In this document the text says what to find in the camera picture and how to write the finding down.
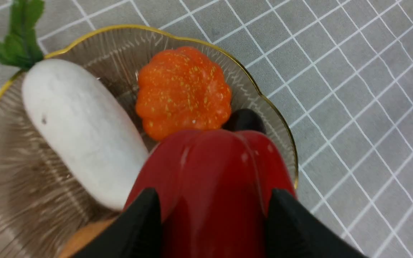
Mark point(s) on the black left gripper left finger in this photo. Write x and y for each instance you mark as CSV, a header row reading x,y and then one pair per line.
x,y
136,233

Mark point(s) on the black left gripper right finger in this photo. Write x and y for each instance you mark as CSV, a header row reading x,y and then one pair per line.
x,y
293,232

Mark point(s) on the red bell pepper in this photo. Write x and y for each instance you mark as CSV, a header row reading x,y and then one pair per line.
x,y
214,189

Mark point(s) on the orange vegetable under pepper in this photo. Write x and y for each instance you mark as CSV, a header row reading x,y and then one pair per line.
x,y
83,236

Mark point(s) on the white radish with green leaves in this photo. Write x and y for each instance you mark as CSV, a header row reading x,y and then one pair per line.
x,y
74,112

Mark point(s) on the gold-rimmed glass bowl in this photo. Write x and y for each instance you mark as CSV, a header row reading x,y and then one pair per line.
x,y
41,204

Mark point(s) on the orange pumpkin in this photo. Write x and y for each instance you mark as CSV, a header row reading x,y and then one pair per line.
x,y
182,89

